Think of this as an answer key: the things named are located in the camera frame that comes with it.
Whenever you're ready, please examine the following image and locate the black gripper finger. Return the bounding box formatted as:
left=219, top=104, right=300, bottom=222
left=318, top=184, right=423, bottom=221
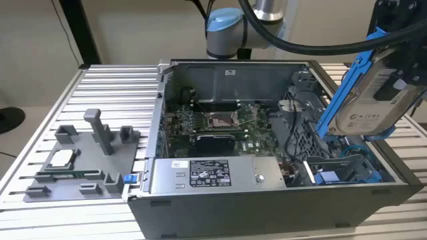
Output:
left=373, top=37, right=427, bottom=101

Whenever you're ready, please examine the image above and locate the hard disk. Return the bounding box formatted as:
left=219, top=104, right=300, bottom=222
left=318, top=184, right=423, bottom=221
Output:
left=315, top=24, right=422, bottom=144

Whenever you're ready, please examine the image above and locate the disk bay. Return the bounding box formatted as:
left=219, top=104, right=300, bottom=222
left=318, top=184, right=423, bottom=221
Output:
left=299, top=151, right=385, bottom=187

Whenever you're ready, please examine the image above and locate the black RAM slot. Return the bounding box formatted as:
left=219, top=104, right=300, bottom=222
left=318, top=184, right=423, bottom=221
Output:
left=192, top=99, right=242, bottom=112
left=195, top=126, right=243, bottom=134

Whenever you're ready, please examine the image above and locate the grey metal drive cage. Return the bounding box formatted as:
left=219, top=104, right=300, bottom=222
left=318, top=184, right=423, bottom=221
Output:
left=270, top=71, right=333, bottom=161

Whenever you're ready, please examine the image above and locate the green motherboard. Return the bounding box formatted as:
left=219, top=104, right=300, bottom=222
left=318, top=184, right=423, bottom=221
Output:
left=164, top=99, right=284, bottom=160

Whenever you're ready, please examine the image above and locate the metal socket cover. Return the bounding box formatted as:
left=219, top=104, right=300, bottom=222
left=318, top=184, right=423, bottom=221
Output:
left=232, top=104, right=264, bottom=126

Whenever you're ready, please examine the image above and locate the CPU socket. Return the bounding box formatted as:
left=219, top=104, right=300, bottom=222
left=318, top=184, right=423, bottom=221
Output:
left=207, top=112, right=242, bottom=129

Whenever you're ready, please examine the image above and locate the black open PC case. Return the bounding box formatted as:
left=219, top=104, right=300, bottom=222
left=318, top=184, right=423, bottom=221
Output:
left=122, top=58, right=425, bottom=240

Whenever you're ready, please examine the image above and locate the grey power supply box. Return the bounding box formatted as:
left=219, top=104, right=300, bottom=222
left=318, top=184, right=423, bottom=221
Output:
left=150, top=156, right=288, bottom=195

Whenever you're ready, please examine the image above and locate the grey parts rack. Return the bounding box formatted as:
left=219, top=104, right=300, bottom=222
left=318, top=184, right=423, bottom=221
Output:
left=23, top=108, right=142, bottom=204

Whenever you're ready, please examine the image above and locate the green RAM stick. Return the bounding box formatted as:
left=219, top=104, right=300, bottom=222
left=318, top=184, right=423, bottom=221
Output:
left=50, top=169, right=102, bottom=177

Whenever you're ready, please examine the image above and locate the silver CPU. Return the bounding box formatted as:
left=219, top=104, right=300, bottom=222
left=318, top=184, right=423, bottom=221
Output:
left=50, top=151, right=76, bottom=167

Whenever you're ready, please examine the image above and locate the black round stand base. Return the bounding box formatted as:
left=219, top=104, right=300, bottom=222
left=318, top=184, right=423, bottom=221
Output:
left=0, top=106, right=27, bottom=134

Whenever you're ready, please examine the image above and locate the thick black hose cable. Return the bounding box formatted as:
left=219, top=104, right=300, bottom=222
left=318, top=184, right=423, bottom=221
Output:
left=236, top=0, right=427, bottom=56

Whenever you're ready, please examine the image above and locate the blue flat wire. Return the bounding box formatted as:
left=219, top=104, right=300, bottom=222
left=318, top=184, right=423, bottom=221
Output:
left=342, top=143, right=373, bottom=161

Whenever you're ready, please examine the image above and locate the blue drive bracket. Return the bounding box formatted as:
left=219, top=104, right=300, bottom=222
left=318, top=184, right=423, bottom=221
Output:
left=314, top=171, right=346, bottom=186

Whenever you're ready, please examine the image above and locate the black upright post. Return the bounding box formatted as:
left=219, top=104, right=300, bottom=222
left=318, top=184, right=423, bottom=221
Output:
left=58, top=0, right=103, bottom=66

